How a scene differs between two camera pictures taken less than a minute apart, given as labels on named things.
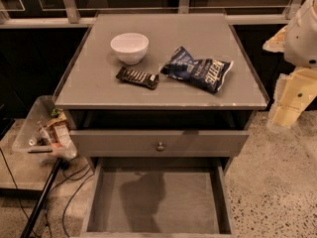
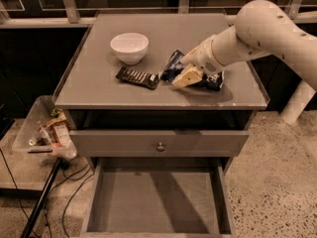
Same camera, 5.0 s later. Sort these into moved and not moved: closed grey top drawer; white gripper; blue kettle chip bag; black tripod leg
Moved: white gripper
Not moved: black tripod leg; closed grey top drawer; blue kettle chip bag
